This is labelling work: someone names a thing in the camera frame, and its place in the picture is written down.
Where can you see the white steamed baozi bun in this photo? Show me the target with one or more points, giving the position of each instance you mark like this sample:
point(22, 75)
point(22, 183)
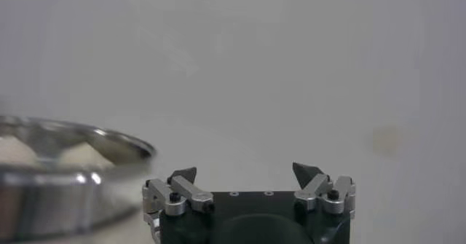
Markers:
point(85, 156)
point(14, 152)

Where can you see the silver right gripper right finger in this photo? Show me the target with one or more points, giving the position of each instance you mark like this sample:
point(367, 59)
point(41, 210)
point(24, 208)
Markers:
point(316, 191)

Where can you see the stainless steel steamer basket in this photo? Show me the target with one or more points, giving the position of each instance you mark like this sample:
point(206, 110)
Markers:
point(54, 201)

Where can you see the large white table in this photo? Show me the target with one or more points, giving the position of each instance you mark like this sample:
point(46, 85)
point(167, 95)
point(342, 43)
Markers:
point(123, 227)

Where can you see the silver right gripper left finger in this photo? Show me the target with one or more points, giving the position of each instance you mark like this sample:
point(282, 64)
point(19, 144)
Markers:
point(196, 198)

